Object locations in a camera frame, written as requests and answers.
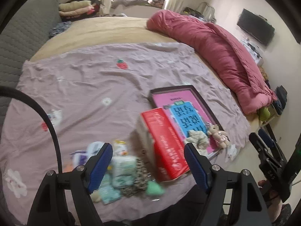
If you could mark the small teddy bear pink dress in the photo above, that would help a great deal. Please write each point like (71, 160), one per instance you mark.
(220, 136)

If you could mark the pink and blue book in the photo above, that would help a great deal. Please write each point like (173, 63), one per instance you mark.
(185, 115)

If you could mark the wall mounted black television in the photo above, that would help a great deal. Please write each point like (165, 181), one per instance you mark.
(256, 26)

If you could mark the green pillow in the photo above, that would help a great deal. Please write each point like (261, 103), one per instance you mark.
(264, 114)

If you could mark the green makeup sponge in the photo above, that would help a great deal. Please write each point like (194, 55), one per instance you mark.
(154, 189)

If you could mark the white dresser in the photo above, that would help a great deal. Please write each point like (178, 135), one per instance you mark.
(254, 51)

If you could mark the yellow snack packet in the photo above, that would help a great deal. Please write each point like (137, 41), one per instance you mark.
(120, 148)

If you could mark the stack of folded blankets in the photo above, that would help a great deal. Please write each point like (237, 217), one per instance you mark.
(77, 8)

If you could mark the floral cream scrunchie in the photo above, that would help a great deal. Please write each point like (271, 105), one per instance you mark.
(199, 140)

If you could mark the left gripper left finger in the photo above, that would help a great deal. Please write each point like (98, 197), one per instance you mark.
(96, 167)

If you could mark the dark shallow box tray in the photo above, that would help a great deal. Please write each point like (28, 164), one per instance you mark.
(183, 112)

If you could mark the red tissue box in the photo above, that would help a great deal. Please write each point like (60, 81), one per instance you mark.
(162, 144)

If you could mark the grey quilted headboard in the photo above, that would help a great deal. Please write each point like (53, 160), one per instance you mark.
(26, 32)

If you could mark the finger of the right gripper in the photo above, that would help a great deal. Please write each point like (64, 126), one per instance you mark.
(270, 143)
(257, 143)

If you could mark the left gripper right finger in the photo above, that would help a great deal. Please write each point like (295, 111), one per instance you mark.
(199, 166)

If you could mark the pink quilted duvet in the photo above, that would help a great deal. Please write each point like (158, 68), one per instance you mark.
(223, 51)

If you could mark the leopard print scrunchie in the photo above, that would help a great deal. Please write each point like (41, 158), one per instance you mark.
(140, 182)

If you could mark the beige mattress cover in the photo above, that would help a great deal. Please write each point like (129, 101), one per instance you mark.
(117, 30)

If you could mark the mauve embroidered bed sheet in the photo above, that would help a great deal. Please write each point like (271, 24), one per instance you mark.
(87, 93)

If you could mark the green tissue pack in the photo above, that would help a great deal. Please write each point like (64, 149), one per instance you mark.
(108, 193)
(123, 171)

